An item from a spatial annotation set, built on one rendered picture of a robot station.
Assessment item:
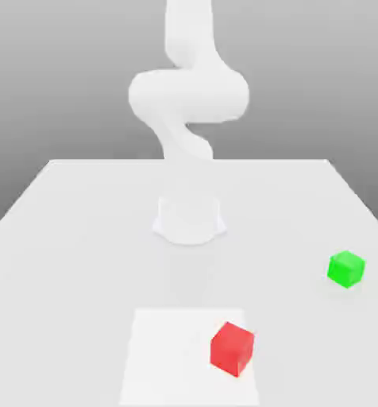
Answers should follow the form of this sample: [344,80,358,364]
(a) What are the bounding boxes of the small red cube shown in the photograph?
[209,321,256,378]

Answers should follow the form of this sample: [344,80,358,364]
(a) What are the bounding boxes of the small green cube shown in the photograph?
[326,250,367,289]

